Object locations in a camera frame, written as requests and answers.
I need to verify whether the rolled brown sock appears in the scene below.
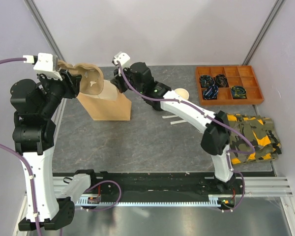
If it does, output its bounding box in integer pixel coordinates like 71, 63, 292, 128
215, 74, 228, 88

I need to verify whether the purple cable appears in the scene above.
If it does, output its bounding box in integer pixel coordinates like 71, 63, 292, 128
0, 58, 122, 236
117, 61, 256, 213

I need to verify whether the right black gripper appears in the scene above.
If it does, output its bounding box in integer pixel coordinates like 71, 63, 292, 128
111, 65, 144, 95

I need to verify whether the camouflage cloth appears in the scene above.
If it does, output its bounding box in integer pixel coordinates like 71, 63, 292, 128
227, 114, 282, 165

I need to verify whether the stack of paper cups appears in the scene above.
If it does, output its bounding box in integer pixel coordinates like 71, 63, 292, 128
175, 88, 189, 100

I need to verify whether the orange compartment tray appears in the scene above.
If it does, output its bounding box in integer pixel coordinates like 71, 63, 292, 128
195, 65, 264, 106

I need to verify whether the brown paper bag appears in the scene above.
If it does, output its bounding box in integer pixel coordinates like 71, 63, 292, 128
77, 80, 132, 121

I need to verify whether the rolled blue striped sock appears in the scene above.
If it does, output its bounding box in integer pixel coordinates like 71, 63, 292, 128
202, 85, 219, 100

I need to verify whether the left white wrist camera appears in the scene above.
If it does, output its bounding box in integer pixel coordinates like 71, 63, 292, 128
23, 53, 62, 81

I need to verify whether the lower wrapped straw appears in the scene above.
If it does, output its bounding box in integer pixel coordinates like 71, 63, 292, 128
170, 120, 187, 125

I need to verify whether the rolled blue yellow sock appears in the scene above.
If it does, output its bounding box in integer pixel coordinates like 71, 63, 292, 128
230, 86, 247, 99

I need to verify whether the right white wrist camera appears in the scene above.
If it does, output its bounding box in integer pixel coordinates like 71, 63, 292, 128
112, 52, 131, 67

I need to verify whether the rolled sock top left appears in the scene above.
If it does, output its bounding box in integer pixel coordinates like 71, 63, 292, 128
199, 75, 215, 88

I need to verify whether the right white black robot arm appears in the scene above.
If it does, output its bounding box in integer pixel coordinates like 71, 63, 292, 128
111, 59, 235, 194

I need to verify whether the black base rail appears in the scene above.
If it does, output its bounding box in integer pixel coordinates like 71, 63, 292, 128
86, 172, 243, 204

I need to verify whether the upper wrapped straw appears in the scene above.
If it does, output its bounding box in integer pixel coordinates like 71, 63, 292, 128
162, 115, 178, 119

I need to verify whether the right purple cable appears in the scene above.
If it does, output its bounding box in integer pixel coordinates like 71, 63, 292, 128
117, 61, 256, 213

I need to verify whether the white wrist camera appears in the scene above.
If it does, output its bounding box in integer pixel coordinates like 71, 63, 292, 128
112, 52, 131, 67
23, 53, 62, 81

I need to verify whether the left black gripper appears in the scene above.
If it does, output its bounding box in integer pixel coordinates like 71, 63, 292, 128
37, 68, 82, 117

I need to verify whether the cardboard cup carrier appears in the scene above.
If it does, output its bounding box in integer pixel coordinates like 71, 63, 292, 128
58, 60, 104, 95

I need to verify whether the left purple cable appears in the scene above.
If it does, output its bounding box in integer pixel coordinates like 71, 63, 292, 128
0, 58, 122, 236

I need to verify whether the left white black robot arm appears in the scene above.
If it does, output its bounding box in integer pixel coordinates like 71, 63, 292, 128
10, 69, 98, 231

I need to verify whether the wrapped straw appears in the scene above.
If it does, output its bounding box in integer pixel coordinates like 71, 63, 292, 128
170, 120, 187, 125
162, 115, 178, 119

